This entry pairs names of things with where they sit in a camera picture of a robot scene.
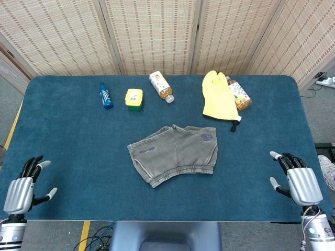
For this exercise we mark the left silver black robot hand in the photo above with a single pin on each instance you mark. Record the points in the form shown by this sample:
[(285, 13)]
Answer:
[(19, 191)]

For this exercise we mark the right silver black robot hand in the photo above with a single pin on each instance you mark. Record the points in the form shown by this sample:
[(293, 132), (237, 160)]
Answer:
[(303, 183)]

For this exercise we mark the grey shorts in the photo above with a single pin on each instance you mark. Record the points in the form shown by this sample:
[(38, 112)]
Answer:
[(174, 154)]

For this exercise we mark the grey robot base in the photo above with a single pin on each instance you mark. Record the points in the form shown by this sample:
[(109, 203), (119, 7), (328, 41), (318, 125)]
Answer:
[(166, 236)]

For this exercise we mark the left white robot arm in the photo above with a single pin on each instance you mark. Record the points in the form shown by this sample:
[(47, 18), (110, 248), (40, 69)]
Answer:
[(11, 232)]

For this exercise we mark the white sneaker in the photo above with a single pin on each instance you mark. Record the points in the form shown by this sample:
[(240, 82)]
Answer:
[(327, 170)]

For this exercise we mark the yellow floor tape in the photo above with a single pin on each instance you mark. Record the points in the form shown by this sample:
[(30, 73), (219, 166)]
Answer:
[(15, 125)]

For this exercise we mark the white power strip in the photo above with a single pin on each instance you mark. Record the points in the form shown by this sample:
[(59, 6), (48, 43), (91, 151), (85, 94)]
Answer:
[(326, 81)]

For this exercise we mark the tea bottle with colourful label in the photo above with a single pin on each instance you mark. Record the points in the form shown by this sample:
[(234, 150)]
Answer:
[(239, 95)]

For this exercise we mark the yellow oven mitt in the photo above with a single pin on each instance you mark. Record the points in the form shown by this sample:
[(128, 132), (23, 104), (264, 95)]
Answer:
[(218, 99)]

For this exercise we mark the blue patterned bottle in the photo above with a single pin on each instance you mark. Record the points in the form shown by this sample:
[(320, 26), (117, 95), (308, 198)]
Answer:
[(105, 96)]

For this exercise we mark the yellow green lidded box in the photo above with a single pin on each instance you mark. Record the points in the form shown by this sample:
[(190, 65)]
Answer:
[(134, 99)]

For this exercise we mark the tea bottle with white cap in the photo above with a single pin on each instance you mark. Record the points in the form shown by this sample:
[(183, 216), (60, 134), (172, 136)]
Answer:
[(161, 85)]

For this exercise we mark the woven folding screen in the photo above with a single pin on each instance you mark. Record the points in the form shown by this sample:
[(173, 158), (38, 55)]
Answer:
[(167, 34)]

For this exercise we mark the black metal frame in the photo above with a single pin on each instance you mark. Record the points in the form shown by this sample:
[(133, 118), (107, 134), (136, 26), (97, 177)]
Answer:
[(325, 146)]

